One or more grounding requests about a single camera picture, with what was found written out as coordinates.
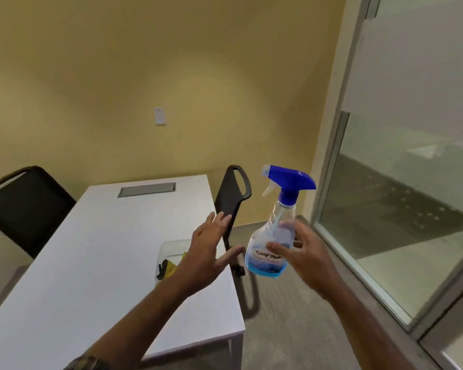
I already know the person's right hand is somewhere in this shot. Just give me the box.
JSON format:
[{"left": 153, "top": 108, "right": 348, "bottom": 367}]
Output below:
[{"left": 266, "top": 219, "right": 343, "bottom": 302}]

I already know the person's left hand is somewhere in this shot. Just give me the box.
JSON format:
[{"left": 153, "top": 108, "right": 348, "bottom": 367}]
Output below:
[{"left": 175, "top": 211, "right": 246, "bottom": 296}]

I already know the clear spray bottle blue trigger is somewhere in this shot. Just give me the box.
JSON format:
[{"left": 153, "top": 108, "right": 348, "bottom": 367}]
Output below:
[{"left": 245, "top": 164, "right": 317, "bottom": 279}]

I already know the person's right forearm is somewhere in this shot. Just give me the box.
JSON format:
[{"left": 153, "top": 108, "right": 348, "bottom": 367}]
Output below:
[{"left": 321, "top": 279, "right": 415, "bottom": 370}]

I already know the person's left forearm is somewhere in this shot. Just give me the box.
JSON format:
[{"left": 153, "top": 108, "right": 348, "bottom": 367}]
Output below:
[{"left": 64, "top": 274, "right": 197, "bottom": 370}]

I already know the clear plastic container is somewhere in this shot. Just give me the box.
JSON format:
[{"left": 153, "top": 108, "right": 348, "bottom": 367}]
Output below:
[{"left": 155, "top": 239, "right": 194, "bottom": 282}]

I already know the yellow cloth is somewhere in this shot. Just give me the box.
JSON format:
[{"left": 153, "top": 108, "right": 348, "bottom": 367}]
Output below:
[{"left": 157, "top": 252, "right": 188, "bottom": 281}]

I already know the white table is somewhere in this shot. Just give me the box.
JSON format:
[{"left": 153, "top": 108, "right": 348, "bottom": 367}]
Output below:
[{"left": 0, "top": 174, "right": 247, "bottom": 370}]

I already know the black padded chair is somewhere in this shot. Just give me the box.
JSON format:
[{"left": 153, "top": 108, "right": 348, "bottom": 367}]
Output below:
[{"left": 0, "top": 165, "right": 77, "bottom": 260}]

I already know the black chair with handle cutout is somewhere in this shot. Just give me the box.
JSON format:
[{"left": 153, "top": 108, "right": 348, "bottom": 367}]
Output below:
[{"left": 214, "top": 165, "right": 253, "bottom": 276}]

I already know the grey metal cable hatch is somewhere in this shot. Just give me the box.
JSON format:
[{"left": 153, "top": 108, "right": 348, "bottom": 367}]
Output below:
[{"left": 117, "top": 182, "right": 177, "bottom": 199}]

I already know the glass partition with metal frame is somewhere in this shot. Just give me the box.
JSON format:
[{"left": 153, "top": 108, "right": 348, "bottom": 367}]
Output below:
[{"left": 310, "top": 0, "right": 463, "bottom": 370}]

